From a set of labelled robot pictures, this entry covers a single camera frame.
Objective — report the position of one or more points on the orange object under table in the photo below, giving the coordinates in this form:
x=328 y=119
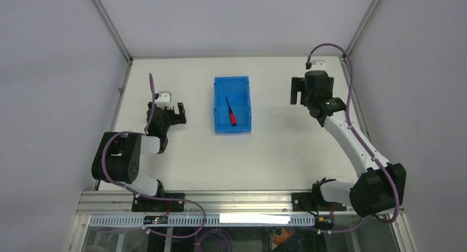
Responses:
x=281 y=234

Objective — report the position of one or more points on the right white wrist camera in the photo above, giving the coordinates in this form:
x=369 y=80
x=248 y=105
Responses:
x=318 y=65

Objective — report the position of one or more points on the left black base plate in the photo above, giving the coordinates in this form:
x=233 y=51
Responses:
x=142 y=204

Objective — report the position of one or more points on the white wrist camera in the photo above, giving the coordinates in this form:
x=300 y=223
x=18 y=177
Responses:
x=318 y=65
x=164 y=100

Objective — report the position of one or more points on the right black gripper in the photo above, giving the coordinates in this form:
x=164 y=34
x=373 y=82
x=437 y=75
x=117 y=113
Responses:
x=298 y=91

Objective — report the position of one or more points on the blue plastic bin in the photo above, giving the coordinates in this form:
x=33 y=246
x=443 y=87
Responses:
x=236 y=89

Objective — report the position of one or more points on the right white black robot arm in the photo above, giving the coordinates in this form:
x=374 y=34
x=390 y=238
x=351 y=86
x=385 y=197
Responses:
x=380 y=184

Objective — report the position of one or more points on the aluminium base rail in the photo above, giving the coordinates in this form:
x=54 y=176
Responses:
x=120 y=202

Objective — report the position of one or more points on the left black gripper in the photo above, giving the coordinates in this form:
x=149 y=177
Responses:
x=169 y=114

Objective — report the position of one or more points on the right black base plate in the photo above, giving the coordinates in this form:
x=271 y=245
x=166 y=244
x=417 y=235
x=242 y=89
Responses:
x=313 y=202

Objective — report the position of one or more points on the white slotted cable duct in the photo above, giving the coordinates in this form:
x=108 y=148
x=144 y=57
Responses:
x=221 y=220

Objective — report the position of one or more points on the red black screwdriver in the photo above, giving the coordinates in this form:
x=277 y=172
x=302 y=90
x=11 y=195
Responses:
x=232 y=116

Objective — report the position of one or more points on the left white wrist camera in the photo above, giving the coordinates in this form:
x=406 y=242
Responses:
x=164 y=100

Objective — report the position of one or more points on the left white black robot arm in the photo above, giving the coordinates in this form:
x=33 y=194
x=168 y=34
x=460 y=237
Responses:
x=117 y=160

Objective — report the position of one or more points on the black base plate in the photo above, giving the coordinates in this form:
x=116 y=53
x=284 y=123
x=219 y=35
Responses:
x=142 y=204
x=313 y=202

